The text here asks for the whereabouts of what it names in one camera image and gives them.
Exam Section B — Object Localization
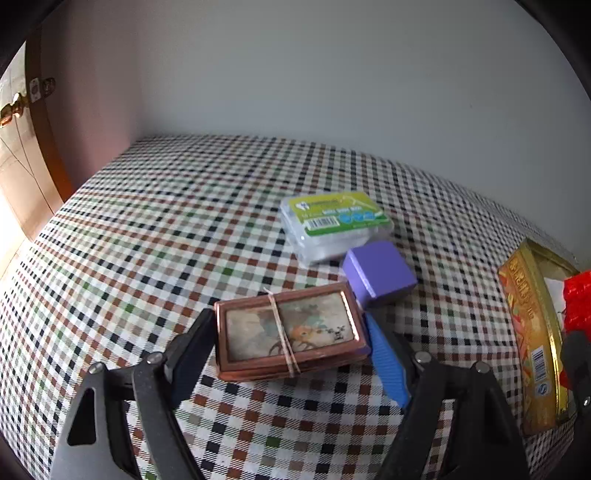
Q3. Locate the gold rectangular tin tray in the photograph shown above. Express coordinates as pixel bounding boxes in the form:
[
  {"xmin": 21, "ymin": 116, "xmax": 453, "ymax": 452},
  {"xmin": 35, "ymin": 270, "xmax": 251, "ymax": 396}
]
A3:
[{"xmin": 498, "ymin": 239, "xmax": 583, "ymax": 435}]

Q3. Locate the brass door knob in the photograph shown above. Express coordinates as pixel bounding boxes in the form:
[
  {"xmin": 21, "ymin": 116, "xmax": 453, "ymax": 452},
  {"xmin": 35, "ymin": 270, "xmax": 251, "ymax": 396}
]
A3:
[{"xmin": 0, "ymin": 92, "xmax": 29, "ymax": 128}]

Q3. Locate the red toy building block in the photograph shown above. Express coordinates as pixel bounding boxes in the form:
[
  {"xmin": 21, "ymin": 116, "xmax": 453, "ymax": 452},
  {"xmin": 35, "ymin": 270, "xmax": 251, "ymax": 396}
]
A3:
[{"xmin": 559, "ymin": 271, "xmax": 590, "ymax": 391}]

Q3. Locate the checkered tablecloth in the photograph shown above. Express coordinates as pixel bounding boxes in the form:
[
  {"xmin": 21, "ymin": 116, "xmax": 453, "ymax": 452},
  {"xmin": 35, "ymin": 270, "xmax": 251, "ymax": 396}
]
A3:
[{"xmin": 1, "ymin": 135, "xmax": 572, "ymax": 479}]

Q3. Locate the clear floss pick box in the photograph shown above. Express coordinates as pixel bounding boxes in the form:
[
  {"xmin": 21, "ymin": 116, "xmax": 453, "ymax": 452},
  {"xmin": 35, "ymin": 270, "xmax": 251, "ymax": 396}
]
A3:
[{"xmin": 280, "ymin": 191, "xmax": 394, "ymax": 266}]

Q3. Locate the wooden door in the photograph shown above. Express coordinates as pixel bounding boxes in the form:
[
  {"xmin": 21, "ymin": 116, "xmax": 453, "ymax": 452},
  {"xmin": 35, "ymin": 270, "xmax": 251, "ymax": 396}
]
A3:
[{"xmin": 1, "ymin": 29, "xmax": 74, "ymax": 275}]

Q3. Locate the purple cube block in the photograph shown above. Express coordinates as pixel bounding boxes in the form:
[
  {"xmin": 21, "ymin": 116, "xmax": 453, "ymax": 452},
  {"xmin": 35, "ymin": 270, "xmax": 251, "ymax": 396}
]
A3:
[{"xmin": 342, "ymin": 240, "xmax": 418, "ymax": 310}]

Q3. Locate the copper framed picture tin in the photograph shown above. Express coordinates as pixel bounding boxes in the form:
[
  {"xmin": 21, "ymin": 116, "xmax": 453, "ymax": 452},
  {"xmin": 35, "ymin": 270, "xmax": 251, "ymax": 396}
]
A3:
[{"xmin": 215, "ymin": 282, "xmax": 370, "ymax": 382}]

